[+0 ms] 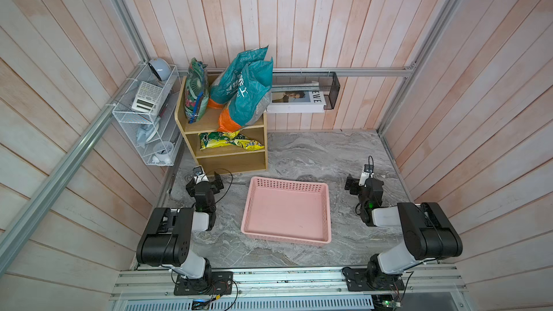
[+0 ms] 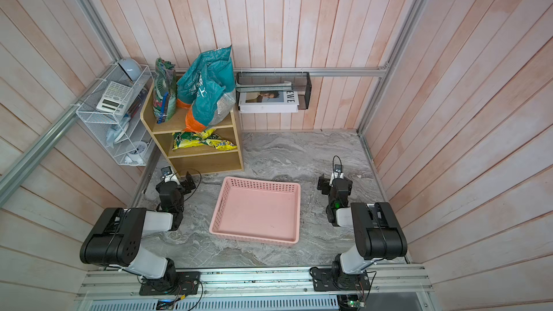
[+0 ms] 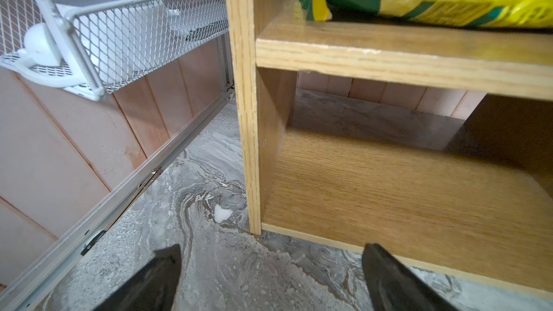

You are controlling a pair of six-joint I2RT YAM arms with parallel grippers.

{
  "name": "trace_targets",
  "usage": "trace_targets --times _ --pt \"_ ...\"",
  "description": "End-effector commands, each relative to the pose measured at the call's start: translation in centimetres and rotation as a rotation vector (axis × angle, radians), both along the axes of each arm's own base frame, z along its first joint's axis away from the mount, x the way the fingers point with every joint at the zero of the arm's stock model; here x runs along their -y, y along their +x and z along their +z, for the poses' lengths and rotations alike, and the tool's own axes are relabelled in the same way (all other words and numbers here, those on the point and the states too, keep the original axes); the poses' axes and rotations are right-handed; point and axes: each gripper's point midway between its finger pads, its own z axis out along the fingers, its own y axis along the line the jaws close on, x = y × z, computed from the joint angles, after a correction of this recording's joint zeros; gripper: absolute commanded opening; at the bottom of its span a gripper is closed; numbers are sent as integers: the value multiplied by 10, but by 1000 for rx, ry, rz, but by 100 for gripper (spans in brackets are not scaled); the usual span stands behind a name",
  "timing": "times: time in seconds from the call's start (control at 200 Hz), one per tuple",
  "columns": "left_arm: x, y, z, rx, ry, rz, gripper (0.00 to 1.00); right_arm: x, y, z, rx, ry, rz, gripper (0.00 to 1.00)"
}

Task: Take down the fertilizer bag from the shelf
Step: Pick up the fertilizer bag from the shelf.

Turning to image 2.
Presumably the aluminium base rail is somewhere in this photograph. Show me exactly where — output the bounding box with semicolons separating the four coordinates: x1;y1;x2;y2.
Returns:
72;263;440;310

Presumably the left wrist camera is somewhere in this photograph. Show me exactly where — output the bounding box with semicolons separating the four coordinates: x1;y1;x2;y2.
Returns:
161;166;180;184

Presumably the teal orange bag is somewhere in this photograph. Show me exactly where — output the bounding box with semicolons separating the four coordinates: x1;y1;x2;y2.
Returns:
184;59;237;134
176;45;233;111

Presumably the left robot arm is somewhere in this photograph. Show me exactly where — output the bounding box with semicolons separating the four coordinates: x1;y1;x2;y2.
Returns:
79;168;197;293

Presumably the white hardcover book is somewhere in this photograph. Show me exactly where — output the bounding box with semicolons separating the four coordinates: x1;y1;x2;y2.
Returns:
238;91;300;114

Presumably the white calculator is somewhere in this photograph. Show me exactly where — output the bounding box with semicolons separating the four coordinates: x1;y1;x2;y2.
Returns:
96;81;132;115

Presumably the wooden three-tier shelf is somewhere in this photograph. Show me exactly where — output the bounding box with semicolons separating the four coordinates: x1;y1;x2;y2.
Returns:
141;89;244;179

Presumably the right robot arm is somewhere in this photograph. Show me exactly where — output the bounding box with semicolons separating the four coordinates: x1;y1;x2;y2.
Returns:
310;176;408;292

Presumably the white wire mesh rack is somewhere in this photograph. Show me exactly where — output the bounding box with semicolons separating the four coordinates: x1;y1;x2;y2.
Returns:
76;63;152;167

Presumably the black mesh wall shelf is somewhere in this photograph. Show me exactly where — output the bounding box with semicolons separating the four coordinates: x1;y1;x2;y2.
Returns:
236;71;312;112

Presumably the pink plastic basket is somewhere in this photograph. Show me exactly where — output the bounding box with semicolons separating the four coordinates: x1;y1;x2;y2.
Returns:
209;177;301;246

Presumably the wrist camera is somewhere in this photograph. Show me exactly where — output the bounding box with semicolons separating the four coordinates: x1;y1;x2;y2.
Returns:
161;166;180;184
329;155;344;186

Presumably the teal orange bag front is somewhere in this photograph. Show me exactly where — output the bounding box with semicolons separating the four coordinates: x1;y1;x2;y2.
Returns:
184;59;237;134

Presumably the light blue cloth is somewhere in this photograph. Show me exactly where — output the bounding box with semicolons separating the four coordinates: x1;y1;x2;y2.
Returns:
106;115;130;148

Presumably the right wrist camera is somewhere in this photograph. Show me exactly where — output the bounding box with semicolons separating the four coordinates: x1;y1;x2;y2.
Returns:
329;155;344;186

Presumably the yellow fertilizer bag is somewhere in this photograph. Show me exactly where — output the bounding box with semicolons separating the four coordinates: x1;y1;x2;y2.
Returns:
173;129;215;150
196;129;237;151

